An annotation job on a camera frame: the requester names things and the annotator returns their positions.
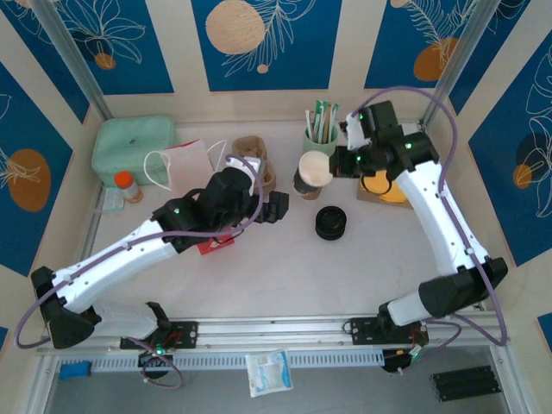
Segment red white paper bag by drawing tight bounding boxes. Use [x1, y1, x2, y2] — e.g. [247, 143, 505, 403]
[143, 138, 237, 257]

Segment cardboard cup carrier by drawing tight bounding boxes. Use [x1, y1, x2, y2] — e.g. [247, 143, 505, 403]
[231, 135, 277, 194]

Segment mint green holder cup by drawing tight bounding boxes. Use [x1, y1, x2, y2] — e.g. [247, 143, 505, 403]
[301, 124, 341, 157]

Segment yellow paper napkins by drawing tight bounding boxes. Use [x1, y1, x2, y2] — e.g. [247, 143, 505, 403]
[361, 170, 409, 204]

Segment black lid stack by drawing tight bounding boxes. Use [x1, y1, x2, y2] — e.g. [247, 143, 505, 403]
[314, 205, 348, 241]

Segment orange capped small bottle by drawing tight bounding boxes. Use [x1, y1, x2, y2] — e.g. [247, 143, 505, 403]
[114, 171, 143, 204]

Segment clear sachet packets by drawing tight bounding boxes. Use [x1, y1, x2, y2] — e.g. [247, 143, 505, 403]
[102, 187, 126, 213]

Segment mint green zip pouch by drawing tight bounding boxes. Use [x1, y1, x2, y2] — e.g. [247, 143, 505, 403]
[91, 114, 181, 187]

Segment white blue wipe packet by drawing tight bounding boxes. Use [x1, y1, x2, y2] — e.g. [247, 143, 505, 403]
[244, 348, 294, 398]

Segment blue tape piece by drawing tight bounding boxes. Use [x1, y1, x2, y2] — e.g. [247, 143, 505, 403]
[59, 361, 91, 381]

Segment black ribbed block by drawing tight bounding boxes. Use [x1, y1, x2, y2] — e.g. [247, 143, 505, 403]
[430, 365, 504, 403]

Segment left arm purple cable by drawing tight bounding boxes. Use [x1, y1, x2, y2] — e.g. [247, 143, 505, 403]
[14, 157, 265, 390]

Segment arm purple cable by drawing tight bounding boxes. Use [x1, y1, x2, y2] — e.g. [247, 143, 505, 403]
[354, 85, 509, 376]
[14, 157, 265, 390]

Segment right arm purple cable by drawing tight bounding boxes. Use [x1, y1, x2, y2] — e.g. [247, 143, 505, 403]
[354, 85, 509, 376]

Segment aluminium frame post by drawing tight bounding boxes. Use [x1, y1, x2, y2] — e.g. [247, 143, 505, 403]
[30, 0, 114, 122]
[420, 0, 504, 126]

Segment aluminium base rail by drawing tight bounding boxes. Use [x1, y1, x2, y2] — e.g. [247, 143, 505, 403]
[36, 312, 512, 353]

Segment aluminium side rail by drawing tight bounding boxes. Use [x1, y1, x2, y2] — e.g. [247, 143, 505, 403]
[80, 185, 109, 277]

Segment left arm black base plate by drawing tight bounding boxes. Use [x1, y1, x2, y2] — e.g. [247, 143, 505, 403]
[119, 319, 200, 351]

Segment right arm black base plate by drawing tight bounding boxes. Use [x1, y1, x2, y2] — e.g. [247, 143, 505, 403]
[344, 316, 430, 346]

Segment white slotted cable duct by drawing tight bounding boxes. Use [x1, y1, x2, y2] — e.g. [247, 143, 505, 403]
[55, 349, 386, 373]

